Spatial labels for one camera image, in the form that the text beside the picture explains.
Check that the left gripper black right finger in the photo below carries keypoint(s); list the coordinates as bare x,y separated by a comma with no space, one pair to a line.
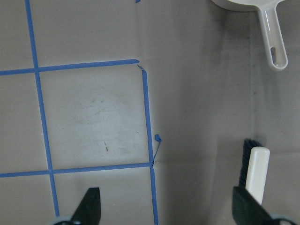
245,207

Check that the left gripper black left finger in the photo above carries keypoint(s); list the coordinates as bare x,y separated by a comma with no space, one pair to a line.
89,209

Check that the cream brush with black bristles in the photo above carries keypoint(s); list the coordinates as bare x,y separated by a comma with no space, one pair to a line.
253,173

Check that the cream plastic dustpan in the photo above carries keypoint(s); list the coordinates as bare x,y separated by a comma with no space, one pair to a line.
269,23

